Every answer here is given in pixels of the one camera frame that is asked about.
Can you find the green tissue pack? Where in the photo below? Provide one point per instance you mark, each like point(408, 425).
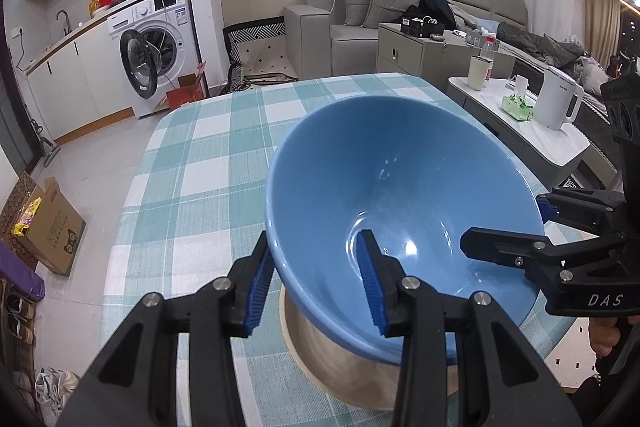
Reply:
point(517, 109)

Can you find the red cardboard box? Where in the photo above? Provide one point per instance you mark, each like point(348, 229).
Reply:
point(185, 97)

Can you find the shoe rack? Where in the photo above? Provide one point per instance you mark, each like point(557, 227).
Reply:
point(17, 312)

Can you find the yellow snack packet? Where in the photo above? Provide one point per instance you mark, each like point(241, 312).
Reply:
point(27, 217)

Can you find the grey two-drawer cabinet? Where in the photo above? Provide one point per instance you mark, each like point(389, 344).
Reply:
point(400, 52)

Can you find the cream tumbler cup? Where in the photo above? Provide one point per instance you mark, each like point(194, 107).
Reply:
point(478, 74)

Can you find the purple rolled mat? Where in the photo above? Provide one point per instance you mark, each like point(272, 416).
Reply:
point(20, 272)

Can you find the blue bowl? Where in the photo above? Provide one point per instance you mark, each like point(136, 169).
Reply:
point(350, 167)

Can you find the large beige plate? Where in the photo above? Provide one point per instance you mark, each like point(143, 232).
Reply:
point(320, 357)

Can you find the white sneakers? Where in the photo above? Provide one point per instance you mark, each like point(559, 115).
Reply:
point(55, 384)

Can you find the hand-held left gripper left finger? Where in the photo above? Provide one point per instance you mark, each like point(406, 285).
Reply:
point(257, 287)

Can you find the person's right hand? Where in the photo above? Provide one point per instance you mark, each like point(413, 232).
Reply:
point(606, 337)

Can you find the clear bottle with red cap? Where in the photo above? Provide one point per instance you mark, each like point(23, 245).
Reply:
point(488, 49)

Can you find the beige curtain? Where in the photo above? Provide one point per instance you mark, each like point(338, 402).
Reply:
point(602, 17)

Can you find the white electric kettle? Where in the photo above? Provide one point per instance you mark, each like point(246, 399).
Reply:
point(555, 99)

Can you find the grey sofa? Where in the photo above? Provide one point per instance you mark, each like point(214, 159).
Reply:
point(307, 37)

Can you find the white kitchen base cabinet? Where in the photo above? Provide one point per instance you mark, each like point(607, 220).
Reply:
point(90, 82)

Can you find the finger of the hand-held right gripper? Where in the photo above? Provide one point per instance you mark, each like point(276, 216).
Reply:
point(575, 204)
point(500, 247)

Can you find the white marble coffee table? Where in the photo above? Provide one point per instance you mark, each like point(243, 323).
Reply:
point(492, 99)

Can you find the dark jacket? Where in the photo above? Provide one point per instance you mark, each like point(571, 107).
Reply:
point(435, 7)

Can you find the black box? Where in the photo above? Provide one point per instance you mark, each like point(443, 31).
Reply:
point(415, 28)

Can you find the yellow bottle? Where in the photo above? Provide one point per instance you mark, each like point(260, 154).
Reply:
point(94, 7)

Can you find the brown cardboard box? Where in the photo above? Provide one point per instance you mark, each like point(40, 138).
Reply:
point(55, 227)

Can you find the teal checked tablecloth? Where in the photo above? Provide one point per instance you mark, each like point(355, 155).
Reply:
point(210, 187)

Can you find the kitchen faucet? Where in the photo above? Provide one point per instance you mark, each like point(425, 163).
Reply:
point(67, 19)

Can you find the grey jacket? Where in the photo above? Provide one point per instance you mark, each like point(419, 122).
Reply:
point(530, 42)

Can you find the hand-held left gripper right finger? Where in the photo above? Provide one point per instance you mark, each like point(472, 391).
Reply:
point(372, 277)

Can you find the white washing machine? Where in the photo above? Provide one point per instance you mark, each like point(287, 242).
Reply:
point(165, 12)

